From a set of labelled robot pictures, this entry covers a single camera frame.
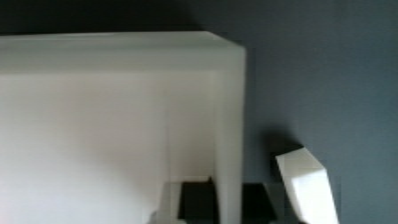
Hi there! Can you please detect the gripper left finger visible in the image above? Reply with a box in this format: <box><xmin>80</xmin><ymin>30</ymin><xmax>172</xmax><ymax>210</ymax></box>
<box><xmin>147</xmin><ymin>175</ymin><xmax>222</xmax><ymax>224</ymax></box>

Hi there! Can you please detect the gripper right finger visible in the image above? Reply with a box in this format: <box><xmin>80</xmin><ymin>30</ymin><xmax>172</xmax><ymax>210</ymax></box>
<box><xmin>241</xmin><ymin>183</ymin><xmax>307</xmax><ymax>224</ymax></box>

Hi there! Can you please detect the white drawer cabinet box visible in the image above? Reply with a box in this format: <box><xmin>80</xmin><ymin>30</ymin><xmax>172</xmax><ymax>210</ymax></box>
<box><xmin>0</xmin><ymin>31</ymin><xmax>245</xmax><ymax>224</ymax></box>

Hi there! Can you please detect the white right fence rail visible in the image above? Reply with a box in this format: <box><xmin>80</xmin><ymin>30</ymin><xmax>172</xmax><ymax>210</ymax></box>
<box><xmin>275</xmin><ymin>148</ymin><xmax>339</xmax><ymax>224</ymax></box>

